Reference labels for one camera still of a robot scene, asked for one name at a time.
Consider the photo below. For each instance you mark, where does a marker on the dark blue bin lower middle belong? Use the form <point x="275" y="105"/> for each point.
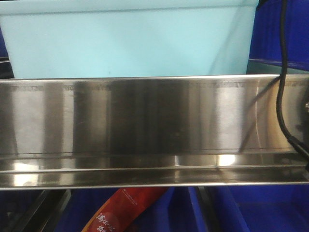
<point x="177" y="210"/>

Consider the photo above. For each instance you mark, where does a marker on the stainless steel shelf rail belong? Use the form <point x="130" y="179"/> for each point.
<point x="135" y="132"/>

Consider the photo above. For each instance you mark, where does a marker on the light blue plastic bin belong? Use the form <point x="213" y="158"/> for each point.
<point x="127" y="38"/>

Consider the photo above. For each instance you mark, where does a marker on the dark blue bin lower right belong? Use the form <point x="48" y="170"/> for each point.
<point x="272" y="208"/>

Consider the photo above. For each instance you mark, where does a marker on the dark blue bin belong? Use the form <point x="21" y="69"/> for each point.
<point x="272" y="208"/>
<point x="177" y="210"/>
<point x="265" y="45"/>

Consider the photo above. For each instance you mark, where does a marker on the red snack package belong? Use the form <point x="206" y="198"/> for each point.
<point x="122" y="208"/>

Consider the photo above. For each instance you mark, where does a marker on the dark blue bin upper right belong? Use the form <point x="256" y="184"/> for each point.
<point x="265" y="45"/>

